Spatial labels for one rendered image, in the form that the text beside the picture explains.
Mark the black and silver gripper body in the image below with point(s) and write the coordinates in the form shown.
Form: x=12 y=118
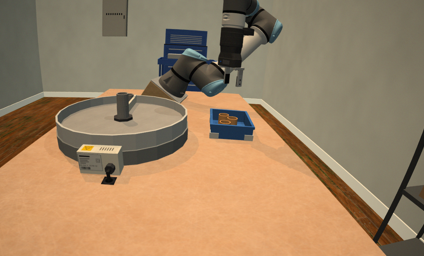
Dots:
x=231 y=39

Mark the blue open crate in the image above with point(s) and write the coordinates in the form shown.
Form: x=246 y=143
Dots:
x=242 y=131

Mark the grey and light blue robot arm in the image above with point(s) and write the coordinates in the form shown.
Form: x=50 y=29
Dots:
x=192 y=66

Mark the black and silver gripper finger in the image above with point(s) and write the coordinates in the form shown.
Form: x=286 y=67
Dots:
x=226 y=74
x=239 y=76

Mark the grey round turning table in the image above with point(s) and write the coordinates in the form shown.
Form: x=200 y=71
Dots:
x=90 y=132

